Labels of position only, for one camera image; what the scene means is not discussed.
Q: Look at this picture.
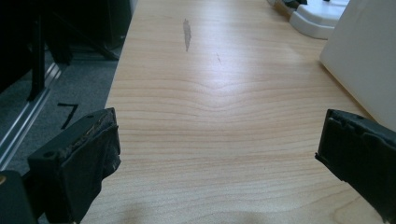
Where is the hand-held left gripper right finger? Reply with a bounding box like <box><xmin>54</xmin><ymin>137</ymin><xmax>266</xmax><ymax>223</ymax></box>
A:
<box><xmin>315</xmin><ymin>108</ymin><xmax>396</xmax><ymax>224</ymax></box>

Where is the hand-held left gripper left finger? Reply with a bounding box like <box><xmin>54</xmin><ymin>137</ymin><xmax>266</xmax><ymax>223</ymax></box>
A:
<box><xmin>27</xmin><ymin>107</ymin><xmax>122</xmax><ymax>224</ymax></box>

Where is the large white box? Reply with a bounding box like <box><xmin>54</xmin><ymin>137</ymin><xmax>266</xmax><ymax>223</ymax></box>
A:
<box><xmin>318</xmin><ymin>0</ymin><xmax>396</xmax><ymax>133</ymax></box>

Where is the black stand leg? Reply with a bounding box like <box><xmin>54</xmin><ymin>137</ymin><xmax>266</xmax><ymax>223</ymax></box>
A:
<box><xmin>26</xmin><ymin>12</ymin><xmax>48</xmax><ymax>102</ymax></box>

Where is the white rounded plastic base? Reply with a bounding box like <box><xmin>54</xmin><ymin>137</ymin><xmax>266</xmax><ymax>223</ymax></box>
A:
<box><xmin>289</xmin><ymin>0</ymin><xmax>351</xmax><ymax>40</ymax></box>

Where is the aluminium floor rail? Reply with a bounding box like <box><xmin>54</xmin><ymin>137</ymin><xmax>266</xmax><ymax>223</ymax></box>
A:
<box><xmin>0</xmin><ymin>62</ymin><xmax>64</xmax><ymax>172</ymax></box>

